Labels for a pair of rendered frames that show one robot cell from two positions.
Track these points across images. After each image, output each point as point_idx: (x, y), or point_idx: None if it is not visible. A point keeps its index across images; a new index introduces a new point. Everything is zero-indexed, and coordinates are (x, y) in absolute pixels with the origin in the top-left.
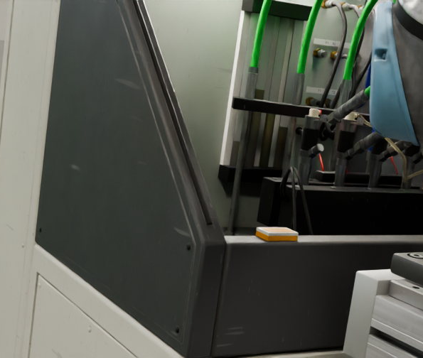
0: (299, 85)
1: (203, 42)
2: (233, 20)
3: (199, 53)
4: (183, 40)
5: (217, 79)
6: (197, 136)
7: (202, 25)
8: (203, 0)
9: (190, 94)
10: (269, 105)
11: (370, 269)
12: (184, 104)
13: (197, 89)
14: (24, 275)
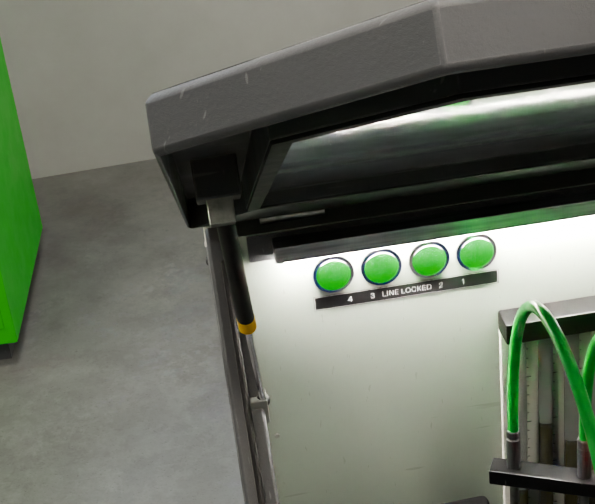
0: (583, 457)
1: (445, 382)
2: (488, 344)
3: (441, 396)
4: (411, 387)
5: (478, 418)
6: (460, 488)
7: (437, 363)
8: (433, 333)
9: (439, 444)
10: (540, 481)
11: None
12: (431, 457)
13: (448, 437)
14: None
